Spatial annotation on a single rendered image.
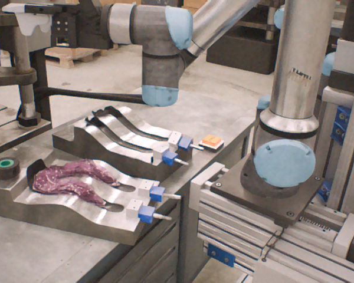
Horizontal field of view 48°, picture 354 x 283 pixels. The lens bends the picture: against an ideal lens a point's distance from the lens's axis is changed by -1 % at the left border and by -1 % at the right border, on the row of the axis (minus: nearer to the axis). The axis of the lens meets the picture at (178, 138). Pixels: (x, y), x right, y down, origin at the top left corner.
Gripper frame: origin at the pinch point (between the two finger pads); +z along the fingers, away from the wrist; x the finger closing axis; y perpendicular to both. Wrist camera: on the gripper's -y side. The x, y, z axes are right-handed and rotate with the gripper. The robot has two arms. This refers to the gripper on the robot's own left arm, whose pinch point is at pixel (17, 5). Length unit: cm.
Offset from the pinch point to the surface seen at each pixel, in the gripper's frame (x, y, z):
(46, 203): 18, 55, 5
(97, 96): 100, 44, 19
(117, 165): 52, 56, -6
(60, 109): 278, 109, 121
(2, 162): 27, 48, 23
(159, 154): 50, 49, -21
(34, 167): 34, 52, 17
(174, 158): 50, 50, -27
